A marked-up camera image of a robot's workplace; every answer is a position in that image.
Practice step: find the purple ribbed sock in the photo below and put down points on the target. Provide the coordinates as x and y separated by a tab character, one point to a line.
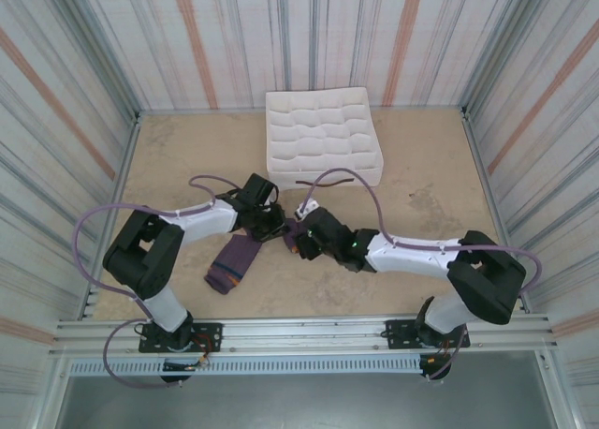
295	236
238	255

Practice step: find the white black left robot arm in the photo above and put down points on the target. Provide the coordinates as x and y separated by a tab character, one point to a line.
161	307

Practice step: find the white fabric divider box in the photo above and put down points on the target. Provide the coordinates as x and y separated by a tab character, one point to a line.
323	134

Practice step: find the aluminium mounting rail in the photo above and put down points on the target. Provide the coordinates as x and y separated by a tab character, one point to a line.
304	335

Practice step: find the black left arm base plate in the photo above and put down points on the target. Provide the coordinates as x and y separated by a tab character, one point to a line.
210	330

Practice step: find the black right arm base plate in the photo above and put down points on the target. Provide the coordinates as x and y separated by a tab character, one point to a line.
398	330

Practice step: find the aluminium side frame rail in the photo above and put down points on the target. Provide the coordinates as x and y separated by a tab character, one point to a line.
111	209
496	213

